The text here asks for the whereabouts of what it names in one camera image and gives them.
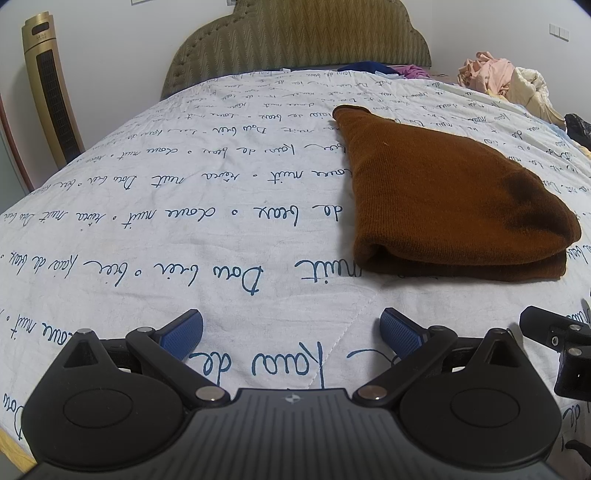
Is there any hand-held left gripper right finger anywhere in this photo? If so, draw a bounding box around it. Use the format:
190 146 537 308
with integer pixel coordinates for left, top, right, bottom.
353 308 532 409

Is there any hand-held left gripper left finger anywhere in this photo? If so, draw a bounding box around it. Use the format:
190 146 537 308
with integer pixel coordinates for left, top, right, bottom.
50 309 229 409

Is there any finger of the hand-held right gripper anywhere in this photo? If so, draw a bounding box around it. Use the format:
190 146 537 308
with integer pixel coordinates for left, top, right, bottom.
519 305 591 349

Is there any brown knit sweater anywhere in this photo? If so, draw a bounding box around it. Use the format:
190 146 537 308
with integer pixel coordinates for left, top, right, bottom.
332 105 581 282

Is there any pink clothes pile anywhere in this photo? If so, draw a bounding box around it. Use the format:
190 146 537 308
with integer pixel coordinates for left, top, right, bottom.
458 52 515 100

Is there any white script-print quilt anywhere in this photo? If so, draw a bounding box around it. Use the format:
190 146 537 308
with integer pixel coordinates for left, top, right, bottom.
0 68 591 462

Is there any dark lace cloth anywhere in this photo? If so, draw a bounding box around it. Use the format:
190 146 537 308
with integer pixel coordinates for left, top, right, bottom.
564 113 591 141

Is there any cream puffy jacket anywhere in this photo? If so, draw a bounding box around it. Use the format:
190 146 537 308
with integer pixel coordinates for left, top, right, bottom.
505 67 566 125

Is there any gold tower air conditioner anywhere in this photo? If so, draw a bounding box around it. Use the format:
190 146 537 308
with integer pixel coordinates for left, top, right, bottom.
21 13 86 168

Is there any olive padded headboard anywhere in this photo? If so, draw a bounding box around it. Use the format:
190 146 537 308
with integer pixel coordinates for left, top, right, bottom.
159 0 432 100

